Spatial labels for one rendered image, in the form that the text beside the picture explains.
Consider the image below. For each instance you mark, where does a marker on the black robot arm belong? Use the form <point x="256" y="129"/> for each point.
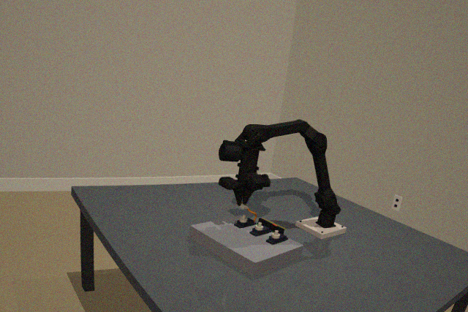
<point x="248" y="152"/>

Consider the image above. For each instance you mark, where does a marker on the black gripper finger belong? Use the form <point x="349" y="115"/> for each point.
<point x="239" y="195"/>
<point x="248" y="192"/>

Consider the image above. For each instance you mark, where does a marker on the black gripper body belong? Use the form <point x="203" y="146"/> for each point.
<point x="229" y="183"/>

